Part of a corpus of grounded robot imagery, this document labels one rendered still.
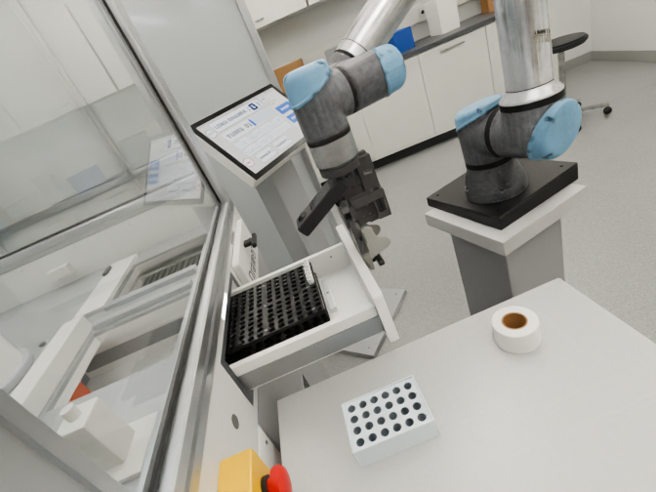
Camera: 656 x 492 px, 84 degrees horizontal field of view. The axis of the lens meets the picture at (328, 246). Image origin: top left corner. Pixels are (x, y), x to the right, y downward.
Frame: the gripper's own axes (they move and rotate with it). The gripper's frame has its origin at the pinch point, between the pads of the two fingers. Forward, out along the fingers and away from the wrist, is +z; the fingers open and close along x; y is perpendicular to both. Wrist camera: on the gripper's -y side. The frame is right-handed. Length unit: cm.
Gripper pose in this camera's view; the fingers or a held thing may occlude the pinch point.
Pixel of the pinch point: (364, 260)
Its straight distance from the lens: 71.0
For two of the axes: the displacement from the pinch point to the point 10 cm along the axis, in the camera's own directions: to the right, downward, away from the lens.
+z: 3.6, 8.0, 4.7
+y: 9.1, -4.1, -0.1
